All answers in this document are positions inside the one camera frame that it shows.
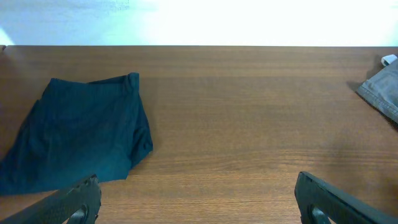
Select navy blue shorts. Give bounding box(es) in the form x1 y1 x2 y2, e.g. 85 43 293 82
1 73 154 195

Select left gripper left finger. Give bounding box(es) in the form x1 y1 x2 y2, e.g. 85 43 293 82
1 175 101 224

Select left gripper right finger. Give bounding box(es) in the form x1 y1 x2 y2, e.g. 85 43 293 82
294 171 397 224

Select grey shorts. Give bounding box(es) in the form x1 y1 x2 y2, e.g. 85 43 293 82
356 54 397 123

